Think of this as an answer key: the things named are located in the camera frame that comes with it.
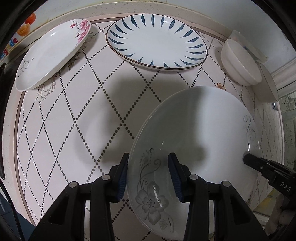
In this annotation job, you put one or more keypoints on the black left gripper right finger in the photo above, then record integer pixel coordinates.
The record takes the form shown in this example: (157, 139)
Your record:
(192, 189)

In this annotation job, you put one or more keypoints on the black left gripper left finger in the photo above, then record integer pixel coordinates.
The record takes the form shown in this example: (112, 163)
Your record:
(107, 189)

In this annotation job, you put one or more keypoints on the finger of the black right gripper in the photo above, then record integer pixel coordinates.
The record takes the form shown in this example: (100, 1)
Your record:
(259, 164)

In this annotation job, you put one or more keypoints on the white plate grey flower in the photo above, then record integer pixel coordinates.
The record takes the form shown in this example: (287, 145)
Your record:
(210, 131)

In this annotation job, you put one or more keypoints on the plain white bowl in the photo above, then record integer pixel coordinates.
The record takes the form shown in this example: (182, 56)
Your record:
(239, 65)

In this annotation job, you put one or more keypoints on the white plate pink blossoms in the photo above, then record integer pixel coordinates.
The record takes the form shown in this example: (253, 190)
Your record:
(50, 53)

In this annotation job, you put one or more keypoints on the white plate blue leaf rim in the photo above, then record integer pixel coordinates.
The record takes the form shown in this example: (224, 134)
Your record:
(157, 41)

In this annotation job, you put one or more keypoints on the patterned table mat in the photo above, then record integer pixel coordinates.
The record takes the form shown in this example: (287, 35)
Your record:
(77, 125)

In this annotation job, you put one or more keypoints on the white bowl thin dark rim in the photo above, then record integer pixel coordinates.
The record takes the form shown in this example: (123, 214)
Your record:
(266, 90)

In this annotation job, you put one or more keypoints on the colourful wall sticker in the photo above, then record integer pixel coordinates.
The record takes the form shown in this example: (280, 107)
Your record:
(25, 29)

